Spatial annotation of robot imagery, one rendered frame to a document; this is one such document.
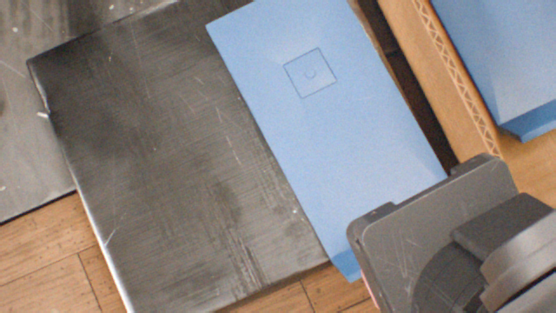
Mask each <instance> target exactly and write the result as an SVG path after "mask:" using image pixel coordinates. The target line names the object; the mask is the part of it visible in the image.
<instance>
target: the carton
mask: <svg viewBox="0 0 556 313"><path fill-rule="evenodd" d="M375 2H376V3H377V5H378V7H379V9H380V11H381V14H382V15H383V17H384V19H385V21H387V24H388V26H389V29H390V30H391V32H392V34H393V36H394V39H395V42H396V43H397V44H398V45H399V47H400V50H401V52H402V55H403V56H404V58H405V60H406V62H407V65H409V68H410V70H411V71H412V73H413V75H414V78H415V81H416V83H417V84H418V86H419V88H420V90H421V92H422V94H423V96H424V97H425V99H426V101H427V105H428V107H429V109H430V110H431V111H432V113H433V115H434V117H435V119H436V121H437V123H438V125H439V126H440V130H441V132H442V134H443V136H444V137H445V139H446V142H447V145H449V147H450V149H451V151H452V152H453V156H454V158H455V160H456V162H457V164H459V163H462V162H464V161H466V160H468V159H470V158H472V157H475V156H476V155H478V154H480V153H481V152H488V154H490V155H492V156H494V157H497V158H499V159H500V160H502V161H505V162H506V163H507V165H508V168H509V170H510V172H511V174H512V177H513V181H514V183H515V186H516V188H517V190H518V192H519V193H520V192H526V193H528V194H530V195H531V196H533V197H535V198H537V199H539V200H540V201H541V202H543V203H546V204H547V205H549V206H551V207H553V208H555V209H556V128H555V129H553V130H549V131H548V132H546V133H544V134H542V135H540V136H538V137H535V138H534V139H533V140H531V141H528V142H526V143H520V142H518V141H516V140H514V138H512V137H510V136H509V135H507V134H502V135H501V134H500V133H499V131H498V129H497V127H496V124H495V122H494V121H493V119H492V117H491V115H490V113H489V111H488V109H487V107H486V106H485V104H484V103H483V101H482V100H481V97H480V94H479V92H478V91H477V89H476V88H475V85H474V83H473V80H472V78H470V76H469V75H468V74H467V70H466V68H465V66H464V65H463V63H462V62H461V59H460V56H459V54H458V53H456V51H455V49H454V47H453V44H452V42H451V41H450V39H449V37H448V35H447V32H446V30H444V29H443V27H442V25H441V23H440V20H439V18H438V17H437V15H436V13H435V11H434V8H432V7H431V5H430V3H429V1H428V0H375Z"/></svg>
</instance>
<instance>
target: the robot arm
mask: <svg viewBox="0 0 556 313"><path fill-rule="evenodd" d="M450 171H451V174H452V175H451V176H448V177H446V179H444V180H443V181H441V182H439V183H437V184H435V185H432V186H430V187H428V188H426V189H424V190H423V191H422V192H421V193H418V194H416V195H414V196H411V197H409V198H408V199H406V200H403V201H402V203H399V204H397V205H396V204H394V203H393V201H388V203H385V204H383V205H381V206H380V207H377V208H375V209H373V210H371V211H369V212H368V213H367V214H365V215H363V216H360V217H358V218H356V219H354V220H353V221H351V222H350V223H349V225H348V227H347V231H346V235H347V240H348V242H349V244H350V247H351V249H352V251H353V253H354V256H356V259H357V261H358V264H359V265H360V267H361V274H362V278H363V280H364V282H365V284H366V285H367V289H368V292H369V294H370V296H371V297H372V298H373V299H374V303H375V305H376V307H377V309H378V310H380V311H381V313H556V209H555V208H553V207H551V206H549V205H547V204H546V203H543V202H541V201H540V200H539V199H537V198H535V197H533V196H531V195H530V194H528V193H526V192H520V193H519V192H518V190H517V188H516V186H515V183H514V181H513V177H512V174H511V172H510V170H509V168H508V165H507V163H506V162H505V161H502V160H500V159H499V158H497V157H495V156H492V155H490V154H488V152H481V153H480V154H478V155H476V156H474V157H472V158H470V159H468V160H466V161H464V162H462V163H459V164H457V165H455V167H454V168H452V169H451V170H450Z"/></svg>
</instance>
